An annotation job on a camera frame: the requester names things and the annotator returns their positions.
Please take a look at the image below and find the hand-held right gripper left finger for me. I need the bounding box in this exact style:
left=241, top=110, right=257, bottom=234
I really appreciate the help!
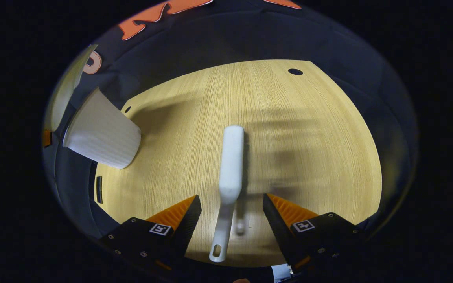
left=100, top=195, right=203, bottom=272

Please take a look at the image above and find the small white broom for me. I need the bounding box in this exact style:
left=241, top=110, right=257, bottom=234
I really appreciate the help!
left=209, top=125, right=245, bottom=263

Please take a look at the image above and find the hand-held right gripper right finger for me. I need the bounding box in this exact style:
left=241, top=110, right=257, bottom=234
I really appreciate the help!
left=263, top=193, right=368, bottom=276

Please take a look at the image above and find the white dustpan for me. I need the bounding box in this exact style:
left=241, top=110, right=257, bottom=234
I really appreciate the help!
left=49, top=44, right=98, bottom=132

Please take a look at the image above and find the white ribbed garbage bin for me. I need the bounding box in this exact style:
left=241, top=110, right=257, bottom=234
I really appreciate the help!
left=62, top=87, right=142, bottom=170

